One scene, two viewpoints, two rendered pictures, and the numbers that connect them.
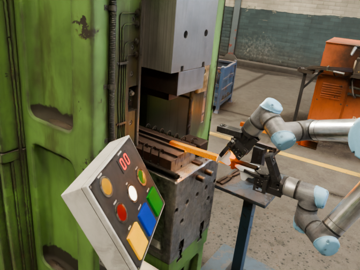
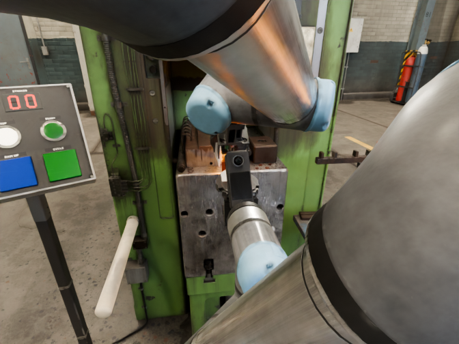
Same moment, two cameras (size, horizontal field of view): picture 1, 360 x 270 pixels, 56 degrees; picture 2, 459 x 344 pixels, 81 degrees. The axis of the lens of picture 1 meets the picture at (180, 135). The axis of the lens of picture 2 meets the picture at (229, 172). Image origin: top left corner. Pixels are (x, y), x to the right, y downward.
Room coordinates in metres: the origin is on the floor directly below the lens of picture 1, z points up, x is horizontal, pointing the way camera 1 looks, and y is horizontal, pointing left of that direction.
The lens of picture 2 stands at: (0.87, -0.72, 1.29)
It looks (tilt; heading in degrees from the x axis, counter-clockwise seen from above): 25 degrees down; 50
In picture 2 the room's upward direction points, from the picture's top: straight up
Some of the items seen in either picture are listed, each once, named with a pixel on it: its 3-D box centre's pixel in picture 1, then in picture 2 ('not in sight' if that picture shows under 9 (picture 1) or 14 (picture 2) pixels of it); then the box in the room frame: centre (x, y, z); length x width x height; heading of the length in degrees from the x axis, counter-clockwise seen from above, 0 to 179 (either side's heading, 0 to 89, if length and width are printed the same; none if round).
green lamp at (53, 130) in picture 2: (141, 177); (53, 130); (0.96, 0.11, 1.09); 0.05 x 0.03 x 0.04; 147
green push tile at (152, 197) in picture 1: (154, 201); (63, 165); (0.95, 0.07, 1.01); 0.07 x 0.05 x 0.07; 172
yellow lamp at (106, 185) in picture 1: (106, 186); not in sight; (0.76, 0.18, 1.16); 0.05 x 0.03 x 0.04; 147
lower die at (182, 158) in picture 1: (148, 144); (210, 136); (1.50, 0.15, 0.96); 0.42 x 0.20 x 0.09; 57
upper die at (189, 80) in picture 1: (151, 70); not in sight; (1.50, 0.15, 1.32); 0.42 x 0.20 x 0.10; 57
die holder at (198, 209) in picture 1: (150, 187); (224, 191); (1.55, 0.13, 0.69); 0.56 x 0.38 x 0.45; 57
